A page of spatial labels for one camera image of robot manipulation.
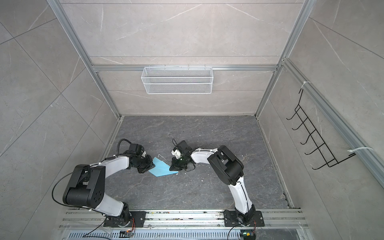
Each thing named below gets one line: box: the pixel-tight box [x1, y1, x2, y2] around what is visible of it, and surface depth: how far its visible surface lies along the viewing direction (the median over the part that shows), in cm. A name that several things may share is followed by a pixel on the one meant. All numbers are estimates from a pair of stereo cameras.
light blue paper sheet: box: [148, 157, 179, 177], surface depth 92 cm
